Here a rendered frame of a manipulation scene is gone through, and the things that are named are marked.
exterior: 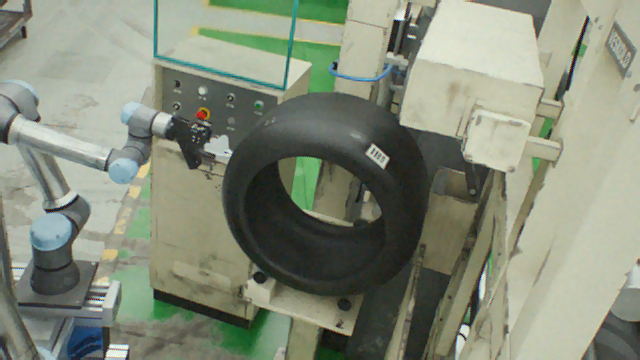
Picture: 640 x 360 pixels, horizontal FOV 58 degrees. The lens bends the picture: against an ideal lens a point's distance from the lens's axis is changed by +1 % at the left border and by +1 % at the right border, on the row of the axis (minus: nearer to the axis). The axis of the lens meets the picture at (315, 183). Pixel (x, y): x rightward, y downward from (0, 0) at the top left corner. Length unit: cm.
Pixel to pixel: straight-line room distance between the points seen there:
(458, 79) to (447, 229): 88
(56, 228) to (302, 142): 87
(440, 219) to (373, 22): 66
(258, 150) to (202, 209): 105
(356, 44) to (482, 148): 82
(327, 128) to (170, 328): 168
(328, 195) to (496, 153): 104
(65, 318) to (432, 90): 147
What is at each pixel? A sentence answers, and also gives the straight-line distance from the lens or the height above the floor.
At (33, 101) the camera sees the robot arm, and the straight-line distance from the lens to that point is 198.
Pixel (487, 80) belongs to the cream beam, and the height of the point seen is 177.
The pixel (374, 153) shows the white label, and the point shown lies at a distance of 148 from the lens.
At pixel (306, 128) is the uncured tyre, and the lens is 151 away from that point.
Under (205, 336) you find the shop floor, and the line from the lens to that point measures 289.
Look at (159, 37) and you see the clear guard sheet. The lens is 236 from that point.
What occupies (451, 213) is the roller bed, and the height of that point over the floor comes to 114.
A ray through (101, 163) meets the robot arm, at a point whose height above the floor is 122.
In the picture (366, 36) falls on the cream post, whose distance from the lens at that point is 179.
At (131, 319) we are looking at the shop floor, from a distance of 298.
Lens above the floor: 212
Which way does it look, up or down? 31 degrees down
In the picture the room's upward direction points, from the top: 10 degrees clockwise
